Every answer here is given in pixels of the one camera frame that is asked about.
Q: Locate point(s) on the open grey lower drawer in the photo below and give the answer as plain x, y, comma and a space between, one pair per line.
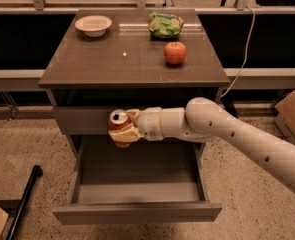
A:
147, 182

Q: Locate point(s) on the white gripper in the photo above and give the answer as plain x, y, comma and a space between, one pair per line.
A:
149, 123

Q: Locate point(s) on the cardboard box right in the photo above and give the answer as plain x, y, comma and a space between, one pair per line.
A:
293, 115

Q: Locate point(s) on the red apple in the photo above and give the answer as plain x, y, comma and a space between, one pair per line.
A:
175, 53

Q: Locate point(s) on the green chip bag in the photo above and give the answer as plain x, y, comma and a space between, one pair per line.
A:
163, 25

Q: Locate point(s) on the grey drawer cabinet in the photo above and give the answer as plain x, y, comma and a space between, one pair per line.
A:
126, 68

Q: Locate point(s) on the black metal bar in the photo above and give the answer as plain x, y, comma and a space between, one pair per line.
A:
36, 173

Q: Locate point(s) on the closed grey upper drawer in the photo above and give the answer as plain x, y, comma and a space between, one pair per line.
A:
95, 121

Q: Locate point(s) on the white bowl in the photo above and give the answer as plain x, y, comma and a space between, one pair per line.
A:
93, 26

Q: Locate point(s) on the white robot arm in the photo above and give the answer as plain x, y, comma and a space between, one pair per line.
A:
197, 122

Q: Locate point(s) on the red coke can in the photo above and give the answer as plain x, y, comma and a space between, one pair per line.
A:
118, 119

